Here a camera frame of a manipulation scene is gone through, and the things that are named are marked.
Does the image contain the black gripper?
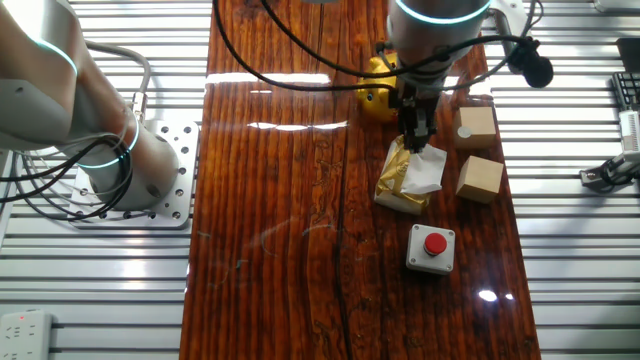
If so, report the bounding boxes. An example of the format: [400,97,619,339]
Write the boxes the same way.
[397,82,444,154]

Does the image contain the gold piggy bank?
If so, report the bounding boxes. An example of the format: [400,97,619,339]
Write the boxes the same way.
[355,53,401,124]

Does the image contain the white tissue sheet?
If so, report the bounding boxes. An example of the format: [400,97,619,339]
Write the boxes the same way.
[399,143,449,196]

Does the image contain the gold tissue pack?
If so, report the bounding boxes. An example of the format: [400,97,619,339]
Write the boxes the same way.
[373,133,434,216]

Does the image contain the light wooden block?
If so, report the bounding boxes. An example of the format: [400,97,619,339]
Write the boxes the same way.
[452,106,498,151]
[455,155,505,205]

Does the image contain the grey box red button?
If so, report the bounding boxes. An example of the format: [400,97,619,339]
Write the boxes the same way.
[405,223,457,276]

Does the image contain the black foam microphone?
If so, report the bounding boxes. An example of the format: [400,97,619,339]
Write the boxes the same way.
[507,38,555,90]

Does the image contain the black keyboard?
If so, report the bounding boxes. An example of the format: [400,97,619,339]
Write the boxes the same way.
[612,72,640,111]

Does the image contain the black flat device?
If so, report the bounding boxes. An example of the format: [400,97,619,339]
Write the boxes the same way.
[615,37,640,74]

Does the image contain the grey flat device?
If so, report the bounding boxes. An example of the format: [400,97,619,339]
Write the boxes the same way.
[593,0,640,14]

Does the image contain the white power strip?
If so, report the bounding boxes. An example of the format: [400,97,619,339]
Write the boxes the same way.
[0,309,54,360]

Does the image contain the thin black cable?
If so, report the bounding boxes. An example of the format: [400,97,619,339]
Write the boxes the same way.
[259,0,531,80]
[212,0,401,94]

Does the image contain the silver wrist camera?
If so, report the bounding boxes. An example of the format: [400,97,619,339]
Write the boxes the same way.
[488,0,532,60]

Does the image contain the small grey camera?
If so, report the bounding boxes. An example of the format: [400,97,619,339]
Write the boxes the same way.
[605,152,640,177]

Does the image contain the silver ribbed camera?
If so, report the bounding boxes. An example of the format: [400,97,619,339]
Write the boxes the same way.
[618,109,640,154]

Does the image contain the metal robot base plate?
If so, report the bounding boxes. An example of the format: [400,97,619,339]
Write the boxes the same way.
[67,119,200,230]

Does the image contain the black base cable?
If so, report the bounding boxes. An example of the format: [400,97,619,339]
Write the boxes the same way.
[12,144,135,222]
[0,135,126,204]

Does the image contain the thick grey cable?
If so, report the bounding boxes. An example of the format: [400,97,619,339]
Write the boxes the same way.
[84,41,152,124]

